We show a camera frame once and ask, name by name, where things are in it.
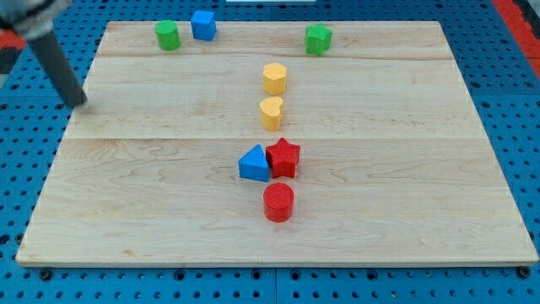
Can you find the blue cube block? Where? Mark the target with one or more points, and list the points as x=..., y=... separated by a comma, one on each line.
x=203, y=25

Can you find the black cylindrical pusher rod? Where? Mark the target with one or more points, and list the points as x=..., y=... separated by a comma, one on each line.
x=47, y=49

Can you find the grey robot arm end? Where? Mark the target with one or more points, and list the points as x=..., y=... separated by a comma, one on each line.
x=31, y=19

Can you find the red star block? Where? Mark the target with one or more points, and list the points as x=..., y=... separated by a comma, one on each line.
x=283, y=158

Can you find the green star block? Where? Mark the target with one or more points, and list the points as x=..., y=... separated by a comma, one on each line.
x=318, y=39

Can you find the blue triangle block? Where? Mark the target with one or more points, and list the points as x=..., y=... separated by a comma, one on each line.
x=253, y=165

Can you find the yellow heart block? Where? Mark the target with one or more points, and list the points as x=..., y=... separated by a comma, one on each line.
x=271, y=113

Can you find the red cylinder block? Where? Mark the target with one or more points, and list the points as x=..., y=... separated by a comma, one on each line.
x=278, y=202

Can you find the yellow hexagon block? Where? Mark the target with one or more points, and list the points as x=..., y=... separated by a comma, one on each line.
x=274, y=78

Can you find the light wooden board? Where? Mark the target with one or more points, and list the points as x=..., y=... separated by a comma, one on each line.
x=395, y=167

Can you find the green cylinder block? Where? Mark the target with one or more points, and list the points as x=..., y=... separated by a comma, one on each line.
x=167, y=35

